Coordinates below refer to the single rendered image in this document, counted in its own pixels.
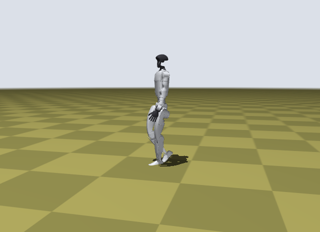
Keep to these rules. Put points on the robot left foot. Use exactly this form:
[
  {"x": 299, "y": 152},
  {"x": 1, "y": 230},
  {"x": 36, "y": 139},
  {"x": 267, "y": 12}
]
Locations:
[{"x": 156, "y": 163}]

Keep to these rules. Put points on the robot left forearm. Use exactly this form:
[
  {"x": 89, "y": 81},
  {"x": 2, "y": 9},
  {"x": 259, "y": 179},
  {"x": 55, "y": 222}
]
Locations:
[{"x": 162, "y": 99}]

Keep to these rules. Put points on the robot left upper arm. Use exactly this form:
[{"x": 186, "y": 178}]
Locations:
[{"x": 165, "y": 78}]

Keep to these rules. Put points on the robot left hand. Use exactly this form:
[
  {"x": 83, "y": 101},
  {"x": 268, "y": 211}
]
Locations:
[{"x": 155, "y": 113}]

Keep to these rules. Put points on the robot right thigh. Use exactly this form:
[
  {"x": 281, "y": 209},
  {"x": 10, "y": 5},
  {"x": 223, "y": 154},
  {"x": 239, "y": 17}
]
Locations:
[{"x": 150, "y": 124}]

